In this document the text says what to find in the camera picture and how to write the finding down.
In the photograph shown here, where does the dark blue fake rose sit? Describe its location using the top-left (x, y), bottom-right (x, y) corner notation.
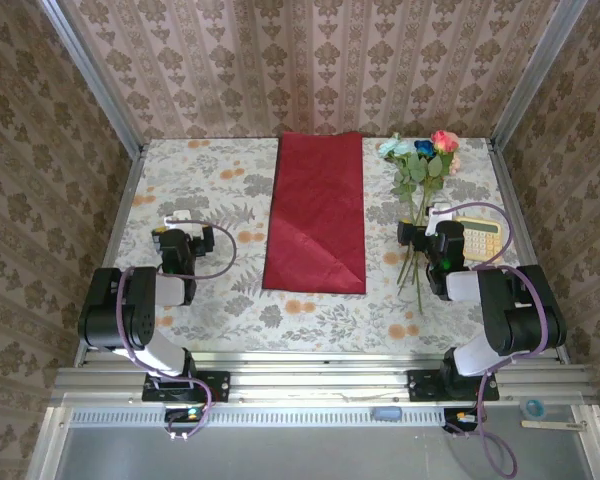
top-left (402, 138), bottom-right (444, 281)

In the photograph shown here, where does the red wrapping paper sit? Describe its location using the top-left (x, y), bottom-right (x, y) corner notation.
top-left (262, 130), bottom-right (369, 296)

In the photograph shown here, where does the pink fake rose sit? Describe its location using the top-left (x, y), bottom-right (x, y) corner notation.
top-left (397, 129), bottom-right (461, 297)

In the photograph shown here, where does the yellow calculator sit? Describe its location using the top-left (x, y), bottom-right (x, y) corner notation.
top-left (453, 215), bottom-right (504, 264)

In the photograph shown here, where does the floral table cover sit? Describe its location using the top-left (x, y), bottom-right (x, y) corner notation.
top-left (90, 137), bottom-right (546, 357)

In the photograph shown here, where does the black connector module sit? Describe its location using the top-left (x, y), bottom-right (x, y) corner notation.
top-left (443, 407), bottom-right (482, 435)
top-left (163, 406), bottom-right (207, 437)

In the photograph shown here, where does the flat wooden stick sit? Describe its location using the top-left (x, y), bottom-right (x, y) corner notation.
top-left (520, 420), bottom-right (587, 430)

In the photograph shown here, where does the grey metal shelf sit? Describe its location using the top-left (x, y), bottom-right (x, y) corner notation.
top-left (27, 404), bottom-right (600, 480)

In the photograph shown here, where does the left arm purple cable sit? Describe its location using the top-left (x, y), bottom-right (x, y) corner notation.
top-left (114, 219), bottom-right (239, 442)

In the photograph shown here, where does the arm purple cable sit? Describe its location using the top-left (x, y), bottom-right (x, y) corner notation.
top-left (437, 201), bottom-right (551, 477)
top-left (114, 219), bottom-right (239, 442)

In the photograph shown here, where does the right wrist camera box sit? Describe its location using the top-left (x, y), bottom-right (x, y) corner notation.
top-left (426, 202), bottom-right (452, 237)

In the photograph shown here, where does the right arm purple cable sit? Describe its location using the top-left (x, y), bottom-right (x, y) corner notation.
top-left (437, 201), bottom-right (551, 477)

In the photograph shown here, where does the aluminium table side rail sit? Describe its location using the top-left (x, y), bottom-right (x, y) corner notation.
top-left (487, 139), bottom-right (571, 361)
top-left (74, 144), bottom-right (149, 366)

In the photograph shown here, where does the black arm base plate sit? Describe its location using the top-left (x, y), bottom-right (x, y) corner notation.
top-left (407, 369), bottom-right (500, 403)
top-left (142, 370), bottom-right (231, 403)

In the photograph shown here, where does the aluminium frame post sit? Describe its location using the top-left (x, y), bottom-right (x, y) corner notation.
top-left (39, 0), bottom-right (149, 156)
top-left (489, 0), bottom-right (589, 151)

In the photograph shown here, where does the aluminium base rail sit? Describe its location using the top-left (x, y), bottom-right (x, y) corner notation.
top-left (49, 352), bottom-right (600, 407)

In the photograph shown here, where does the slotted grey cable duct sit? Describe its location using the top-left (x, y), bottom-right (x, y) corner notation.
top-left (68, 407), bottom-right (447, 428)

